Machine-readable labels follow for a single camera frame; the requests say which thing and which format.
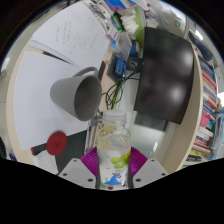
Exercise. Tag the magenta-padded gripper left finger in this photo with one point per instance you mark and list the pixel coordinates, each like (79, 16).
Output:
(76, 172)

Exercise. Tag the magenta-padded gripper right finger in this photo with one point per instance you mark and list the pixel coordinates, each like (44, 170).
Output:
(150, 171)

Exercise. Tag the clear plastic water bottle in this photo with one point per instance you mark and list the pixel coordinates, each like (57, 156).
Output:
(113, 150)

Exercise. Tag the black desk mat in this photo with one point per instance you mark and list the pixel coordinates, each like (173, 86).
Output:
(75, 146)

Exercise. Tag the small white paper sheet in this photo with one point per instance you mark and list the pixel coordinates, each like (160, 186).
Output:
(45, 161)

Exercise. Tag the grey metal laptop stand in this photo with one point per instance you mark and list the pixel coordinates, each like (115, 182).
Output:
(93, 128)

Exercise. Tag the grey ribbed mug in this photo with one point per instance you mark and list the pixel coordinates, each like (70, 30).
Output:
(65, 93)

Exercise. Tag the shelf unit with books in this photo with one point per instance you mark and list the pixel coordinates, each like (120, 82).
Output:
(206, 110)

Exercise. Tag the large blank white paper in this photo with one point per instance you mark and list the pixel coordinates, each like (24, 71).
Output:
(33, 100)

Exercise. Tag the black computer monitor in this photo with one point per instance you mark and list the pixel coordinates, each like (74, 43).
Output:
(166, 73)

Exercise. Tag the blue circuit board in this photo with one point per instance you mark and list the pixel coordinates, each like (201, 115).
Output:
(120, 67)

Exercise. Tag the clear plastic box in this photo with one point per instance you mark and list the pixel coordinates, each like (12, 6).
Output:
(122, 46)

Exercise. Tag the white paper with handwriting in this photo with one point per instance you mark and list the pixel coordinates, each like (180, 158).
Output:
(73, 30)

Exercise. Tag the ceiling lights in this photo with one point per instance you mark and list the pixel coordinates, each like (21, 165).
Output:
(199, 34)

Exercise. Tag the white tissue packs bundle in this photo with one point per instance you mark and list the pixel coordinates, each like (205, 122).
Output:
(130, 21)

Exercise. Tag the blue tissue box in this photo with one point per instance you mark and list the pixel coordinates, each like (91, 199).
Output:
(115, 4)

